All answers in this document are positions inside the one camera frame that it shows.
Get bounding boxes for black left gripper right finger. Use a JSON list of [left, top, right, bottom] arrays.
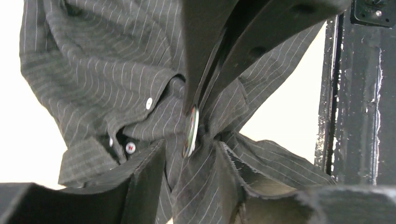
[[215, 142, 396, 224]]

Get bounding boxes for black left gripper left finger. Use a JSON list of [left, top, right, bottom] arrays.
[[0, 140, 165, 224]]

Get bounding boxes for round metal pin brooch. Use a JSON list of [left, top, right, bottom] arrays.
[[182, 106, 199, 158]]

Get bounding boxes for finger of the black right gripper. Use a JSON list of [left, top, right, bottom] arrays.
[[182, 0, 237, 114], [198, 0, 350, 117]]

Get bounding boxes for dark pinstriped button shirt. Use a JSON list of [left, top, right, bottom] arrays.
[[20, 0, 333, 224]]

